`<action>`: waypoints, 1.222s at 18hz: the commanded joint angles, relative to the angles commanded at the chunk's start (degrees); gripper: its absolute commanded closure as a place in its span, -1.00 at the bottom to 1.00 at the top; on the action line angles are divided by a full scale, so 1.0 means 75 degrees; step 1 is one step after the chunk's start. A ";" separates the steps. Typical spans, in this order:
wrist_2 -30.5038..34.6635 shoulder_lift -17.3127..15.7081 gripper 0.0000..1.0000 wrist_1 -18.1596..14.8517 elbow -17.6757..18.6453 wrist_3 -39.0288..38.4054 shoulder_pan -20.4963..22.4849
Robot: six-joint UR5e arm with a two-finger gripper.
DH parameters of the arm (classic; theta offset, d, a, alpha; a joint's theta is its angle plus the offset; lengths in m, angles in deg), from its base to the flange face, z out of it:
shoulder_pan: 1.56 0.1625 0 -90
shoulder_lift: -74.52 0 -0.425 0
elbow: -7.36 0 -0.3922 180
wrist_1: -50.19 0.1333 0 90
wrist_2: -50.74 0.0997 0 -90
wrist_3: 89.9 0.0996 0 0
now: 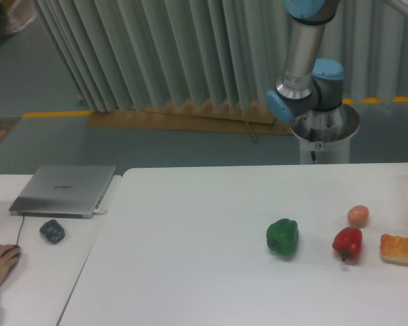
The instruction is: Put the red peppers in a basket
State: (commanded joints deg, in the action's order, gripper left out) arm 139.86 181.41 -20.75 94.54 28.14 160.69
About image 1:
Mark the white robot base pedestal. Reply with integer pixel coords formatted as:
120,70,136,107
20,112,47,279
290,104,360,164

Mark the orange bread loaf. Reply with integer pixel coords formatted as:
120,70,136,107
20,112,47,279
380,234,408,265

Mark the black mouse cable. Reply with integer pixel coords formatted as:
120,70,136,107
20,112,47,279
15,215,26,247

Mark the pale green pleated curtain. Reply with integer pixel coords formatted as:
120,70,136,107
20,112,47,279
34,1,408,112

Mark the green bell pepper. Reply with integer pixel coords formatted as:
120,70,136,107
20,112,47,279
266,218,299,257

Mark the black computer mouse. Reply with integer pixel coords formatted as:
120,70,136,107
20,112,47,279
5,244,21,259

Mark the silver closed laptop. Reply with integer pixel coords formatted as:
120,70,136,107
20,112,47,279
9,165,116,218

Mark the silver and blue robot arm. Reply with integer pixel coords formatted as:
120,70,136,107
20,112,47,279
267,1,344,122

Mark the small black controller device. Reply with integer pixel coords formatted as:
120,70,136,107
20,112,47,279
39,219,65,245

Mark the brown egg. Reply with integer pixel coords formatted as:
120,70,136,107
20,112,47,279
347,205,369,228

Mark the flat brown cardboard sheet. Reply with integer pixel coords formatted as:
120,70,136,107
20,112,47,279
86,101,292,141

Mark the red bell pepper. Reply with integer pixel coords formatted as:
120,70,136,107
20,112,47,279
332,227,362,261

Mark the white usb plug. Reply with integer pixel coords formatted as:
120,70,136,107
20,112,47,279
93,210,107,215

